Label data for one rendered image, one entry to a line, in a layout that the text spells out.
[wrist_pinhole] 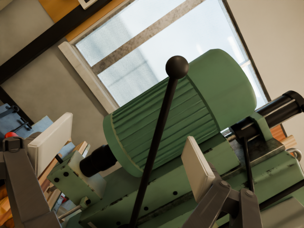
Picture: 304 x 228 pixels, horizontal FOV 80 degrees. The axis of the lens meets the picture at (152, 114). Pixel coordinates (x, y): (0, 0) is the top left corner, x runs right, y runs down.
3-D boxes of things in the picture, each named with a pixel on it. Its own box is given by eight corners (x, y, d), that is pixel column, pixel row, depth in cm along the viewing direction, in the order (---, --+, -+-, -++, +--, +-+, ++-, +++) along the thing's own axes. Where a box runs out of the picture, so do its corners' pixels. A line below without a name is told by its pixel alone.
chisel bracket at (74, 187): (53, 163, 52) (76, 148, 50) (85, 195, 56) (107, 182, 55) (39, 181, 45) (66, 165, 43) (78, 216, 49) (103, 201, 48)
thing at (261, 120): (222, 119, 50) (281, 85, 48) (233, 140, 53) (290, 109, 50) (236, 131, 43) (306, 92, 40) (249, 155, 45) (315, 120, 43)
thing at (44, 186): (40, 176, 56) (51, 169, 55) (45, 181, 56) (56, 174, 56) (2, 224, 41) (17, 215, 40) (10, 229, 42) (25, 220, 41)
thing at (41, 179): (46, 160, 61) (59, 152, 60) (49, 163, 62) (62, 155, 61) (-2, 219, 41) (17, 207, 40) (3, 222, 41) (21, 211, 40)
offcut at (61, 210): (46, 221, 61) (55, 216, 60) (51, 210, 64) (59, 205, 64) (55, 226, 62) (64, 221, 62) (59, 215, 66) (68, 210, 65)
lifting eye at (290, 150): (273, 154, 51) (295, 142, 50) (280, 168, 53) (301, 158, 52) (277, 157, 50) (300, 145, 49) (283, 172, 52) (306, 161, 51)
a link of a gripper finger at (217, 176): (220, 200, 13) (258, 206, 14) (200, 159, 18) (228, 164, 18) (213, 215, 14) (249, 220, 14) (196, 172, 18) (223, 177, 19)
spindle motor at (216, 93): (108, 107, 52) (204, 45, 48) (142, 151, 58) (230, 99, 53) (92, 136, 36) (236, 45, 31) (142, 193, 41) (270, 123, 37)
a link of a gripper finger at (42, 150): (36, 180, 14) (26, 178, 14) (71, 137, 21) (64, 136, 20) (37, 146, 13) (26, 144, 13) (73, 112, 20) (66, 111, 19)
